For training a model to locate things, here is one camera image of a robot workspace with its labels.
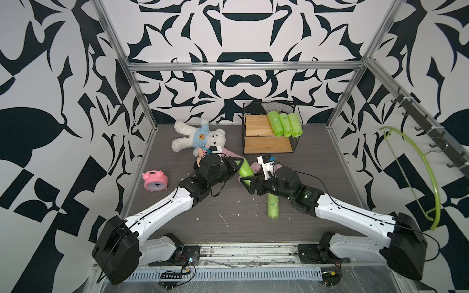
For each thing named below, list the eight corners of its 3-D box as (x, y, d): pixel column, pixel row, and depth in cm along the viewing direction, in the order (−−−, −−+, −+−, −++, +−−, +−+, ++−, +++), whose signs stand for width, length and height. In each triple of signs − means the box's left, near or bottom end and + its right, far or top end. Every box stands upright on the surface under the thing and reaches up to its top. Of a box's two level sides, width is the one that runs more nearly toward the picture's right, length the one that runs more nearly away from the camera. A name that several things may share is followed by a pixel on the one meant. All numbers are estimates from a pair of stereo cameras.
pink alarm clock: (149, 192, 93) (140, 181, 84) (152, 182, 96) (144, 170, 87) (167, 192, 93) (160, 181, 84) (170, 182, 96) (163, 170, 87)
